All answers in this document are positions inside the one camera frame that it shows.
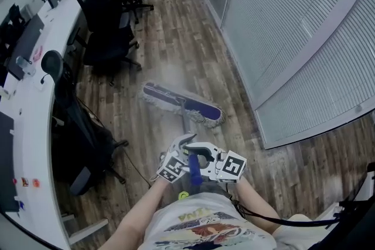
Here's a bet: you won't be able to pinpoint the person's left forearm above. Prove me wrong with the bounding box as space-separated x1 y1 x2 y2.
99 177 165 250

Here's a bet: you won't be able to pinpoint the purple dust mop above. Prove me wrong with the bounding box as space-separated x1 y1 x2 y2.
139 81 227 187

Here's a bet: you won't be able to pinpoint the white blinds glass partition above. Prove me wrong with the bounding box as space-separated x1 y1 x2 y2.
181 0 375 150

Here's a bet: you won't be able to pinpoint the clear plastic bottle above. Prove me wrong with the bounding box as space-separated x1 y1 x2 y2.
16 55 36 77

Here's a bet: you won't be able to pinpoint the black cable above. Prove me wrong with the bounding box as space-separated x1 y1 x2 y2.
227 184 346 228

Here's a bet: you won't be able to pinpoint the long white desk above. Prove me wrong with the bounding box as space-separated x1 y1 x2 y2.
0 0 115 250

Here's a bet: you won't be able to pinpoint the black monitor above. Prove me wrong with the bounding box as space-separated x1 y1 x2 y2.
6 13 45 81
0 111 21 214

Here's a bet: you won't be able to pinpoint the printed white t-shirt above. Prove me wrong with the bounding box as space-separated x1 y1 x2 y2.
142 194 323 250

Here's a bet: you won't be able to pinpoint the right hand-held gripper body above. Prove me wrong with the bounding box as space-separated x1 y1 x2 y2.
201 148 248 184

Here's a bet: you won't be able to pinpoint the person's dark trousers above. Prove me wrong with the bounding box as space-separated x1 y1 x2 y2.
178 180 235 203

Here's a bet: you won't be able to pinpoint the person's right forearm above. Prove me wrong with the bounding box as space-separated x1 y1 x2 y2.
234 178 281 229

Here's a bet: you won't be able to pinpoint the black head-mounted camera rig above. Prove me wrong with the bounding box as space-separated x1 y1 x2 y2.
307 197 375 250

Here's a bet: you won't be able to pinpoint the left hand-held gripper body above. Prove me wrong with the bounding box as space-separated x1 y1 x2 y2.
156 145 189 184

